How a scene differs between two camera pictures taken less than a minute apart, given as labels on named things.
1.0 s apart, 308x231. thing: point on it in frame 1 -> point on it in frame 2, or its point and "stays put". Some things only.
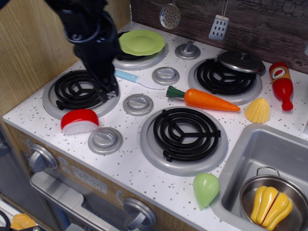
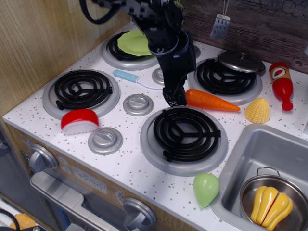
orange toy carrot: (202, 98) stays put
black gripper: (100, 56) -> (175, 68)
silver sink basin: (251, 146) stays put
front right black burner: (185, 141) stays put
